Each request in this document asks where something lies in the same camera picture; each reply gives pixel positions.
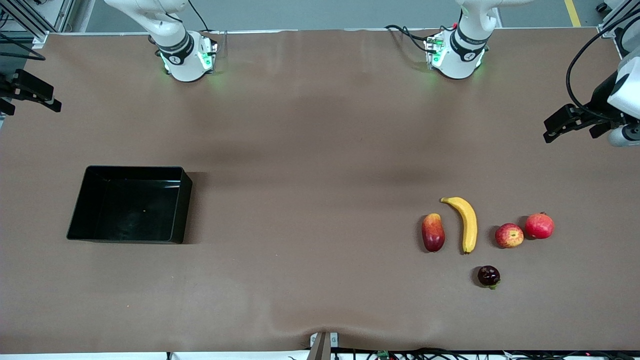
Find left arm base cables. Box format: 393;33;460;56
384;23;441;55

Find red pomegranate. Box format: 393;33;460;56
524;212;555;240

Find dark purple mangosteen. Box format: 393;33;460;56
477;265;502;290

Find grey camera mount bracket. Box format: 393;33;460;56
306;331;339;360

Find red yellow mango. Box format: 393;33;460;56
421;213;446;253

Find yellow banana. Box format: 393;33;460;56
440;196;479;255

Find red yellow apple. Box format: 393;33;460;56
495;222;525;249

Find black plastic box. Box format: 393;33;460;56
66;165;194;245

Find brown table cover mat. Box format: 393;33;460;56
0;27;640;354

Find aluminium frame structure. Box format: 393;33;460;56
0;0;76;48
595;0;640;56

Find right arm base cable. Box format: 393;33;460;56
187;0;212;33

